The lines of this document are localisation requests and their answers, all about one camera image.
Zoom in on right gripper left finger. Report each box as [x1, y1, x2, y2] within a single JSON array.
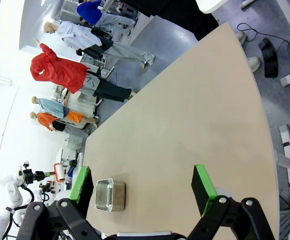
[[16, 166, 103, 240]]

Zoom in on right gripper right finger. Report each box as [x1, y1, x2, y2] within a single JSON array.
[[186, 164, 276, 240]]

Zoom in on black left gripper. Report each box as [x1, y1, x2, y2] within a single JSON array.
[[22, 168, 52, 185]]

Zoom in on pink handled lint roller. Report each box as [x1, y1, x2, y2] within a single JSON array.
[[44, 162, 66, 183]]

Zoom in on rectangular metal tin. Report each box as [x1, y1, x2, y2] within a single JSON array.
[[94, 177, 127, 213]]

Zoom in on mannequin in orange shirt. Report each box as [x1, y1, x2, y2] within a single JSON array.
[[29, 111, 90, 141]]

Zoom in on mannequin in light blue shirt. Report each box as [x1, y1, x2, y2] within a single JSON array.
[[31, 96, 100, 129]]

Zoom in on mannequin in red jacket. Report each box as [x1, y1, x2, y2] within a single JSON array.
[[29, 37, 137, 103]]

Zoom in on white sneaker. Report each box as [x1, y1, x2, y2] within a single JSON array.
[[235, 29, 247, 46], [245, 56, 261, 73]]

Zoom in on mannequin in white shirt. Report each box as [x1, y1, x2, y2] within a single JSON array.
[[43, 20, 156, 70]]

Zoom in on black foot pedal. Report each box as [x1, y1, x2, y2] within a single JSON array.
[[258, 37, 280, 79]]

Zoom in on person in blue jacket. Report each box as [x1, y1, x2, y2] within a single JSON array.
[[76, 0, 137, 29]]

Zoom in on person in black t-shirt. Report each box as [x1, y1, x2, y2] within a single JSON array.
[[122, 0, 221, 42]]

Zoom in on white strip with black straps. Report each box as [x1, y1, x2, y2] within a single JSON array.
[[278, 124, 290, 209]]

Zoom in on black pedal cable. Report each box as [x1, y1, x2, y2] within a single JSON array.
[[236, 22, 290, 60]]

